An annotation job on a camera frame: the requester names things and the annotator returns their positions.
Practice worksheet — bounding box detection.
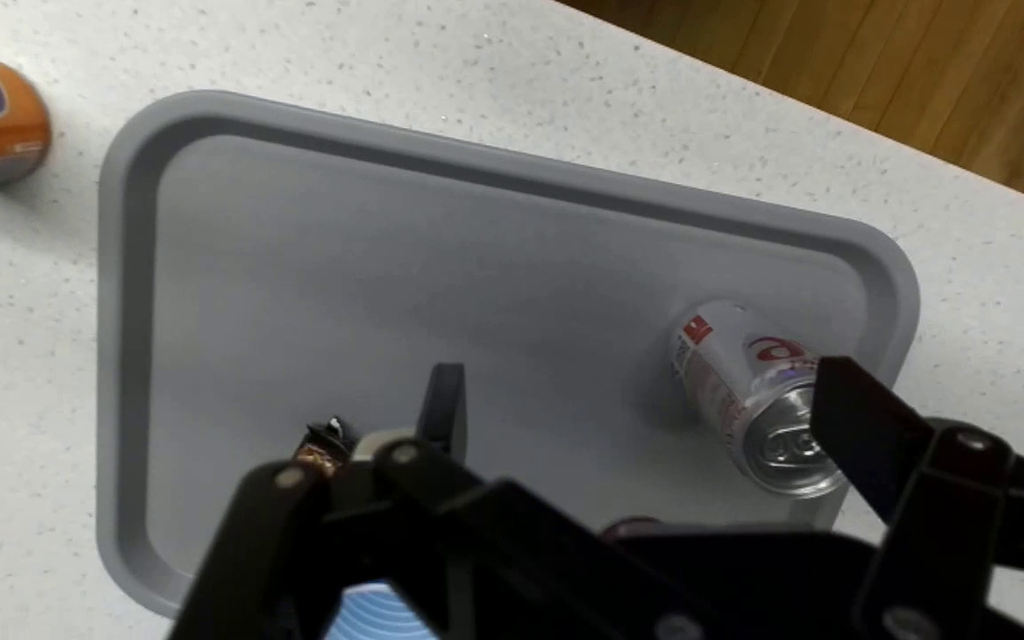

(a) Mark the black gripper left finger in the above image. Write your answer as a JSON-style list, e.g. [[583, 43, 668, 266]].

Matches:
[[168, 358, 656, 640]]

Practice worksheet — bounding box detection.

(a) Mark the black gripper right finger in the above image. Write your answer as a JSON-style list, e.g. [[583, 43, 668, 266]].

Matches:
[[809, 353, 1024, 640]]

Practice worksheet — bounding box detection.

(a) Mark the grey plastic tray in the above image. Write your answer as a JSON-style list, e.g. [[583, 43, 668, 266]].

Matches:
[[97, 85, 923, 620]]

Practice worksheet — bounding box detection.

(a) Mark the silver soda can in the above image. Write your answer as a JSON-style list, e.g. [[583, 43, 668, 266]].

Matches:
[[663, 300, 853, 503]]

